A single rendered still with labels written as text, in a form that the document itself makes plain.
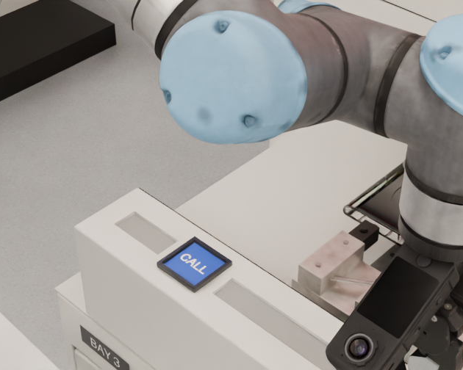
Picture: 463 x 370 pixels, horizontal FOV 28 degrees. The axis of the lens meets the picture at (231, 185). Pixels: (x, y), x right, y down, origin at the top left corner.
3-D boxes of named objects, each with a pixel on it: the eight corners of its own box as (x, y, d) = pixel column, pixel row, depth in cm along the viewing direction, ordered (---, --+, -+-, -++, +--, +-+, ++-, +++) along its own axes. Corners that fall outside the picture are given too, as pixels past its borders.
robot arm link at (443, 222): (475, 221, 62) (376, 168, 66) (464, 269, 65) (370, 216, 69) (531, 171, 66) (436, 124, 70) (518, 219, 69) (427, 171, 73)
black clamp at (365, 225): (363, 232, 111) (365, 216, 110) (378, 241, 110) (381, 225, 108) (345, 247, 109) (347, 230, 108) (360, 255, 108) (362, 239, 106)
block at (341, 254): (340, 247, 110) (342, 228, 108) (363, 260, 108) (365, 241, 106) (296, 281, 105) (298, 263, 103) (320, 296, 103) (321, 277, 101)
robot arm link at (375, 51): (238, -11, 62) (386, 37, 57) (310, -9, 71) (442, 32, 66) (211, 100, 64) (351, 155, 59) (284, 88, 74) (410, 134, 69)
